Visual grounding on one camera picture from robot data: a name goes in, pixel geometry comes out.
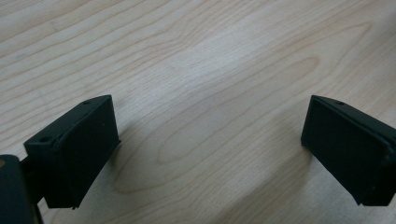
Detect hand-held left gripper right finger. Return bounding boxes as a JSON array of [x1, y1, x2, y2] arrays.
[[300, 94, 396, 207]]

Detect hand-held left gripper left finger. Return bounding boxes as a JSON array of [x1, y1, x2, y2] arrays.
[[20, 94, 121, 210]]

